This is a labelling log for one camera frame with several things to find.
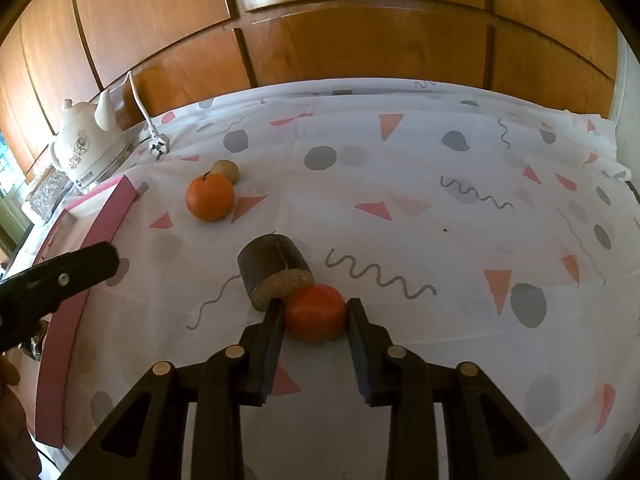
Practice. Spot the orange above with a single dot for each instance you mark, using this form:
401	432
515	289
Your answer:
210	197

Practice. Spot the glittery rectangular box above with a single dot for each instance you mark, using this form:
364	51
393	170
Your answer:
47	192

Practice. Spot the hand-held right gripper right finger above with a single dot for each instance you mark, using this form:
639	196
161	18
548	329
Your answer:
357	352

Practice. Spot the wooden wardrobe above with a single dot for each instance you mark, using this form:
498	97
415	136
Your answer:
350	45

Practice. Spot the red tomato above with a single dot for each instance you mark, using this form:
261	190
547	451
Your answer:
315	312

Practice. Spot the small yellow-green fruit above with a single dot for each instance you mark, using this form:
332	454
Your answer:
227	169

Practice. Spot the white ceramic electric kettle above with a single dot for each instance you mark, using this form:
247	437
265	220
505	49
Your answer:
85	150

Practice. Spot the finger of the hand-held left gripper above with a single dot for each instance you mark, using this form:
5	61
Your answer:
65	277

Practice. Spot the pink rimmed tray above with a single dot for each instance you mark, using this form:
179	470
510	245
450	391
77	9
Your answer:
65	332

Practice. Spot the person's left hand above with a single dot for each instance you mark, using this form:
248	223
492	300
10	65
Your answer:
15	420

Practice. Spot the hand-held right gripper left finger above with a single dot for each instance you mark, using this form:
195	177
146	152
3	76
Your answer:
272	342

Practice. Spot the sugarcane piece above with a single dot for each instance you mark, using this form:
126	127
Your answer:
267	260

